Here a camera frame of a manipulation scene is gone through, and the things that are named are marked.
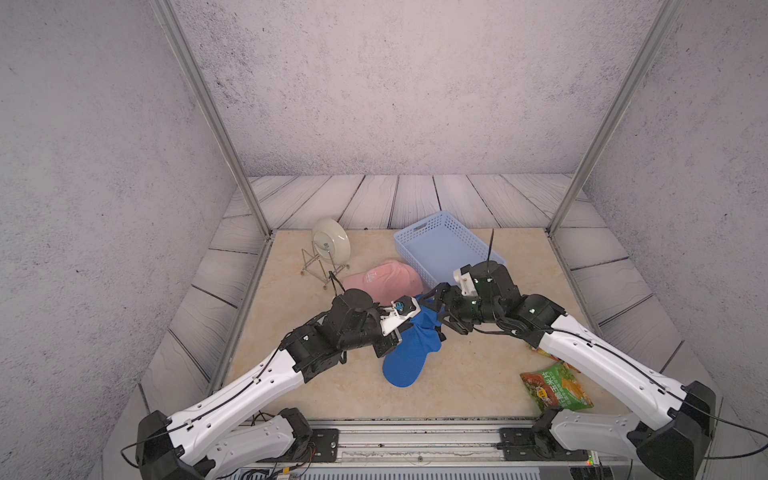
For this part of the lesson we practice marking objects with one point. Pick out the left frame post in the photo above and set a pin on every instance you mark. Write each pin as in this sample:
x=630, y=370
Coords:
x=182, y=51

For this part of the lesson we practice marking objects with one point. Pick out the blue baseball cap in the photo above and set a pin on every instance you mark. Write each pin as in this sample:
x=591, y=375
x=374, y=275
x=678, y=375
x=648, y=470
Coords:
x=404, y=365

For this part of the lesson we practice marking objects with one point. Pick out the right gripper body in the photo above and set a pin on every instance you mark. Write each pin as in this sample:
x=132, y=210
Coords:
x=467, y=309

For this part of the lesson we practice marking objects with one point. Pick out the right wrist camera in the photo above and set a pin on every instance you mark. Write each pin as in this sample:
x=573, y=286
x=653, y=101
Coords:
x=465, y=281

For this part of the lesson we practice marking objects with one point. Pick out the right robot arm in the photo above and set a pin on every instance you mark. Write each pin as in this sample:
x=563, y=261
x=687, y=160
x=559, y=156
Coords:
x=669, y=427

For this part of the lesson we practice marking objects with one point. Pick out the frame post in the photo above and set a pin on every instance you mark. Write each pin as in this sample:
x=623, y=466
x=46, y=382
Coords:
x=659, y=29
x=182, y=51

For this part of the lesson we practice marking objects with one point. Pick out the wire plate rack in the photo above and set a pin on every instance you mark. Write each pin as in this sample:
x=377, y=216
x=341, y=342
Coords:
x=320, y=261

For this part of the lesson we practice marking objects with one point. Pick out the aluminium mounting rail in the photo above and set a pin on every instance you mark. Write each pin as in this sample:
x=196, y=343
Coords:
x=433, y=443

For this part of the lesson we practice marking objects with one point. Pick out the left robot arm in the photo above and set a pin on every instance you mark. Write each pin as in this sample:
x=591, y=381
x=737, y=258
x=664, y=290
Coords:
x=211, y=439

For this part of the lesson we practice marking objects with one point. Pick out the green snack bag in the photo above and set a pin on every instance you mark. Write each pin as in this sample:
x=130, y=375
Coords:
x=556, y=386

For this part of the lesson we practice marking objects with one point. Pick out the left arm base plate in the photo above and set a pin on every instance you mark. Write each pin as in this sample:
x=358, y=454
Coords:
x=320, y=447

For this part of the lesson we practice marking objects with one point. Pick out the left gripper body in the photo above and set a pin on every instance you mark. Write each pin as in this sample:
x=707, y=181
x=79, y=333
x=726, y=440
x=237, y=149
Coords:
x=384, y=344

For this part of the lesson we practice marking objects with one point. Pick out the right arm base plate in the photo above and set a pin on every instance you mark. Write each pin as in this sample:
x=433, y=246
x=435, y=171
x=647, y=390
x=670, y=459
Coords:
x=528, y=444

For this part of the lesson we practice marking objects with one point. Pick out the white plate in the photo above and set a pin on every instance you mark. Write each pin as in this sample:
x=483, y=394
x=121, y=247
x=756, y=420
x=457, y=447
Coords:
x=330, y=241

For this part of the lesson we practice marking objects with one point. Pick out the right frame post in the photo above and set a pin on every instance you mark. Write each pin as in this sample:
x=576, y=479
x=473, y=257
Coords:
x=659, y=29

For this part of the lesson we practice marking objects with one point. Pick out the light blue plastic basket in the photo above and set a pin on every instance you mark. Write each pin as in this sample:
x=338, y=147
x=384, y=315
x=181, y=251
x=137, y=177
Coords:
x=438, y=245

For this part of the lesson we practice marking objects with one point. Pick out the pink baseball cap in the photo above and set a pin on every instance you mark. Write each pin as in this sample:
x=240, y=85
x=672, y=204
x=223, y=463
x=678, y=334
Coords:
x=387, y=282

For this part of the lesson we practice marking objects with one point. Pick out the red yellow snack bag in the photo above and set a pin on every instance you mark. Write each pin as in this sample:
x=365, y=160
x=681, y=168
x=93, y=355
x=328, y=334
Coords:
x=554, y=358

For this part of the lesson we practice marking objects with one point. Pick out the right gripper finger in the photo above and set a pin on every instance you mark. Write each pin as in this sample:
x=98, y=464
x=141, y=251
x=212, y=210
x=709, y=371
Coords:
x=447, y=318
x=436, y=297

